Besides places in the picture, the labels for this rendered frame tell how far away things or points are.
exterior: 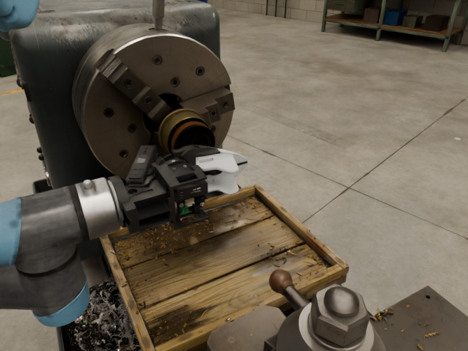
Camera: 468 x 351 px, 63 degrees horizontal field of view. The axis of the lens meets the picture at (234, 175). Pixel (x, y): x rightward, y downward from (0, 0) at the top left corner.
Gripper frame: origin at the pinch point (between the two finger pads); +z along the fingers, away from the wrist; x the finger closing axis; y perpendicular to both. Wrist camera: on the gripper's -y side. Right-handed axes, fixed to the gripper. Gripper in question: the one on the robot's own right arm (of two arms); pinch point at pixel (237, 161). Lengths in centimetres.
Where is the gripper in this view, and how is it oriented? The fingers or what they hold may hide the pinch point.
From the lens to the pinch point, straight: 61.2
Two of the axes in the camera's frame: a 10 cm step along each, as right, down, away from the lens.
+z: 8.8, -2.5, 4.1
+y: 4.8, 4.7, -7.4
